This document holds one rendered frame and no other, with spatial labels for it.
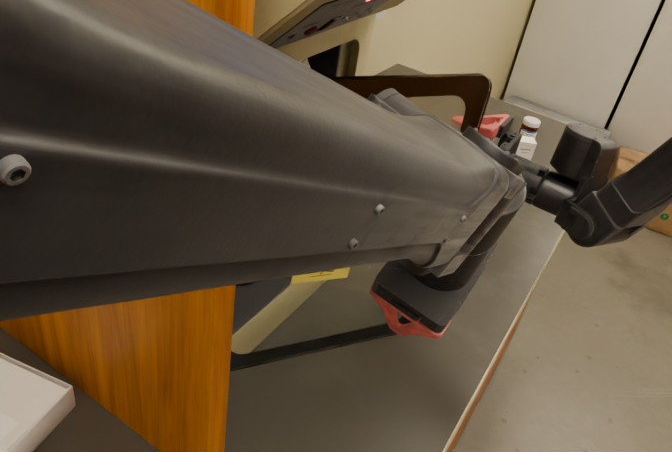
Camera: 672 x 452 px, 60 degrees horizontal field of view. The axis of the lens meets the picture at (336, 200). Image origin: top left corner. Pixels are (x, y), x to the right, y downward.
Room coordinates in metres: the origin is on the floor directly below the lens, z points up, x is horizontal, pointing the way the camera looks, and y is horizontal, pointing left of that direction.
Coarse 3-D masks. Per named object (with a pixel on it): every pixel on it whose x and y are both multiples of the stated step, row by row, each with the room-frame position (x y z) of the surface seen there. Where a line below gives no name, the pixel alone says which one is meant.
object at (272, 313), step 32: (416, 96) 0.58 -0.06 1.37; (448, 96) 0.60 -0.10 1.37; (480, 96) 0.62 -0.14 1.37; (256, 288) 0.51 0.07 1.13; (288, 288) 0.53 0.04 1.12; (320, 288) 0.55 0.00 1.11; (352, 288) 0.57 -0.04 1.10; (256, 320) 0.51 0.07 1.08; (288, 320) 0.53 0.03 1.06; (320, 320) 0.55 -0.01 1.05; (352, 320) 0.57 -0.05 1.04; (384, 320) 0.60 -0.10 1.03; (256, 352) 0.51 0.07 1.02; (288, 352) 0.53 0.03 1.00
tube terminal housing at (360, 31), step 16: (368, 16) 0.75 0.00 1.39; (336, 32) 0.68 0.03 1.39; (352, 32) 0.72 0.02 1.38; (368, 32) 0.76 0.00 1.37; (288, 48) 0.60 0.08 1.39; (304, 48) 0.62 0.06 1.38; (320, 48) 0.65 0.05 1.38; (352, 48) 0.78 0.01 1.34; (368, 48) 0.76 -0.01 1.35; (352, 64) 0.78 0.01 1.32
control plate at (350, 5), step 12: (336, 0) 0.49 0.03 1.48; (348, 0) 0.52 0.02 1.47; (360, 0) 0.55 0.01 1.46; (372, 0) 0.59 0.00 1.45; (384, 0) 0.64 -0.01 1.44; (312, 12) 0.47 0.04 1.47; (324, 12) 0.50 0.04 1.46; (336, 12) 0.54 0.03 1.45; (348, 12) 0.57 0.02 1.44; (360, 12) 0.62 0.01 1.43; (300, 24) 0.49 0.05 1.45; (312, 24) 0.52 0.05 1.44; (324, 24) 0.56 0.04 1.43; (336, 24) 0.60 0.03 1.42; (300, 36) 0.54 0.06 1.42
